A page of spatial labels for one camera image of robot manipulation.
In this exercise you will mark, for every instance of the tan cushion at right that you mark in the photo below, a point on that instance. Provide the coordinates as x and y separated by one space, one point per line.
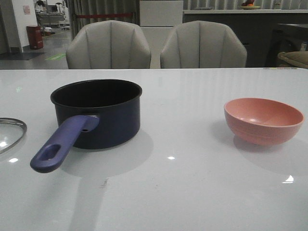
294 59

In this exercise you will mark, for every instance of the dark blue saucepan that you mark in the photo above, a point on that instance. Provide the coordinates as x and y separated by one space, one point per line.
91 114

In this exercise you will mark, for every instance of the right grey upholstered chair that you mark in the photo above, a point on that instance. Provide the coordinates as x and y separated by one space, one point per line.
202 44

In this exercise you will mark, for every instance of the fruit plate on counter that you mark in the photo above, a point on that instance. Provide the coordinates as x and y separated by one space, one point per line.
249 5

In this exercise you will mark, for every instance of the white cabinet block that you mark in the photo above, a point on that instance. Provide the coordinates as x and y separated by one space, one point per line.
161 12

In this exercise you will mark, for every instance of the grey upholstered chair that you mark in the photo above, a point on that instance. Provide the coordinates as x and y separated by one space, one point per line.
109 45
202 44

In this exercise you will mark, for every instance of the dark kitchen counter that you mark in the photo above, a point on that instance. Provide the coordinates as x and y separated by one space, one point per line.
252 27

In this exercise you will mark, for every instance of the red trash bin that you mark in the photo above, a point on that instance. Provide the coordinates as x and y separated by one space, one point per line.
34 37

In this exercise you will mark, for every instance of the glass lid with blue knob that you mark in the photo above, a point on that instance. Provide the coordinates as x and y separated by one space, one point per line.
12 130

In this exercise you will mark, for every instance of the left grey upholstered chair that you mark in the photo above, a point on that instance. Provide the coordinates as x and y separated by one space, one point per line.
109 45

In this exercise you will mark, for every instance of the pink plastic bowl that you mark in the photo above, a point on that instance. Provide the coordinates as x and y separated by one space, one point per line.
262 121

